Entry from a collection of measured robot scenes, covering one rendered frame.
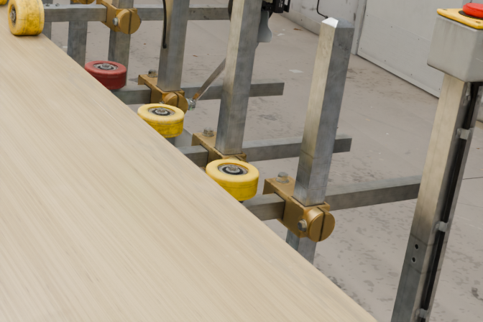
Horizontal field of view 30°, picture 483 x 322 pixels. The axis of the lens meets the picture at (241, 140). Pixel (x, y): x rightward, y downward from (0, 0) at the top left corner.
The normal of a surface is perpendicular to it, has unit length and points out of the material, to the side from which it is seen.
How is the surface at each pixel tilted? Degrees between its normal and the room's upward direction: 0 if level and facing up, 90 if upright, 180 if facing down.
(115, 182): 0
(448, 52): 90
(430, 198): 90
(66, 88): 0
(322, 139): 90
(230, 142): 90
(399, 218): 0
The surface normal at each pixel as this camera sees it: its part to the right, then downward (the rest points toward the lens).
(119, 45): 0.50, 0.37
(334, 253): 0.13, -0.93
